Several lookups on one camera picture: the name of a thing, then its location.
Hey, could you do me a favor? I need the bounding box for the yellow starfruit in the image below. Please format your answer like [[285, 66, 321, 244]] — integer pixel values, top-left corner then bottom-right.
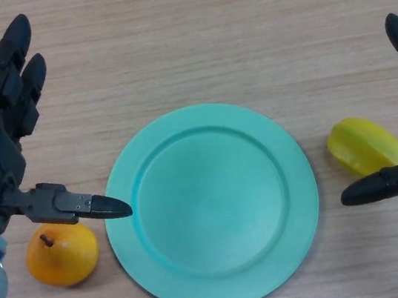
[[323, 110, 398, 180]]

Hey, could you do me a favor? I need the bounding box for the green round plate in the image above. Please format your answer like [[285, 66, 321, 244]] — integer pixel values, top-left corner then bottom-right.
[[89, 88, 334, 298]]

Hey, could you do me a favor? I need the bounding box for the orange pear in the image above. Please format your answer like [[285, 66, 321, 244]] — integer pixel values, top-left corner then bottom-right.
[[21, 216, 104, 293]]

